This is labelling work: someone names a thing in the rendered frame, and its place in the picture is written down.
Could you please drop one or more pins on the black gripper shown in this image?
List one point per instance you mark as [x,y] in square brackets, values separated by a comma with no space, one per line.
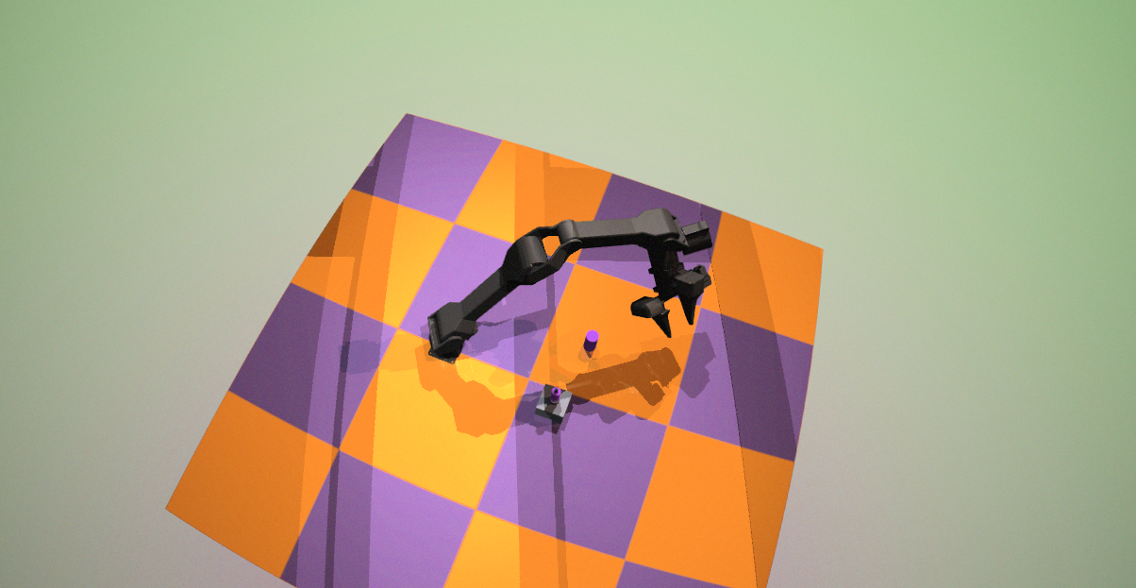
[653,307]

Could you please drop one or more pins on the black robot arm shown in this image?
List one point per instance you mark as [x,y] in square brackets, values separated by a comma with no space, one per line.
[526,263]

